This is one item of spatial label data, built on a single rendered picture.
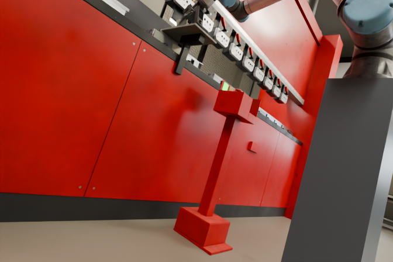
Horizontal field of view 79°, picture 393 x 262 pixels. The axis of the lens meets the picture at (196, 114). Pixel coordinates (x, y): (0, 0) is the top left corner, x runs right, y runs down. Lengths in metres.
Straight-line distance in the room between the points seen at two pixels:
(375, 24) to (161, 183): 1.12
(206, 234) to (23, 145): 0.84
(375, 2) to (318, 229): 0.62
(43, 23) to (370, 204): 1.11
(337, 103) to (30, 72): 0.99
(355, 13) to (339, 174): 0.44
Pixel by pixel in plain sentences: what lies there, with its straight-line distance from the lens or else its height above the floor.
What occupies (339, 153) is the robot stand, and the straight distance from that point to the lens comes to 0.79.
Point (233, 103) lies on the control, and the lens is 1.25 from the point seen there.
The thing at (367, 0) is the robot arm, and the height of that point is 0.95.
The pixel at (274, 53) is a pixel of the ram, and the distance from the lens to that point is 2.43.
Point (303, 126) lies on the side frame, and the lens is 3.16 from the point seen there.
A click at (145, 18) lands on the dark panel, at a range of 2.00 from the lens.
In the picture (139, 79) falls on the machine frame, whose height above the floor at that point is 0.66.
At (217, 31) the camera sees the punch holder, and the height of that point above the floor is 1.22.
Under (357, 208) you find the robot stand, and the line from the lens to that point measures 0.76.
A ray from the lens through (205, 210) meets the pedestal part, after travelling 1.32.
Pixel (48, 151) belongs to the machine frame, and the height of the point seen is 0.26.
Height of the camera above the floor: 0.44
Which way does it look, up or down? 8 degrees up
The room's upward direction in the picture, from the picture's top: 18 degrees clockwise
